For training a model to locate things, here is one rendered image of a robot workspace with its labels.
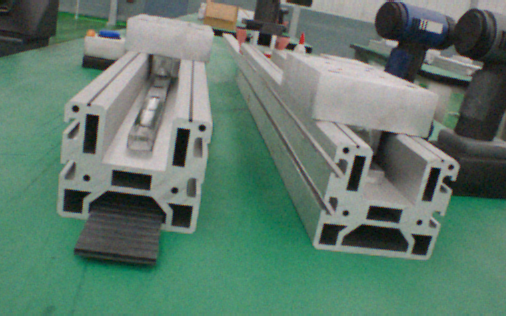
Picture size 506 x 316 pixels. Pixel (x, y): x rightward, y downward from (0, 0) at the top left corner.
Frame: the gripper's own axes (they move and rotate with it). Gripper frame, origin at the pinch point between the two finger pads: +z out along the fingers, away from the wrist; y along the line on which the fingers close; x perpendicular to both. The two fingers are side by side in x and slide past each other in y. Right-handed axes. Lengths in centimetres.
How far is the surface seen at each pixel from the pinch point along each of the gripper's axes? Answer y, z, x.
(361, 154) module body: -4, -3, -85
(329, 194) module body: -5, 0, -85
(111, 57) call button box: -30.7, 2.0, -20.8
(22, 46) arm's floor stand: -56, 6, 7
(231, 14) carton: 8, -5, 206
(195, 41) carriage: -16, -6, -53
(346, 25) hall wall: 349, -16, 1062
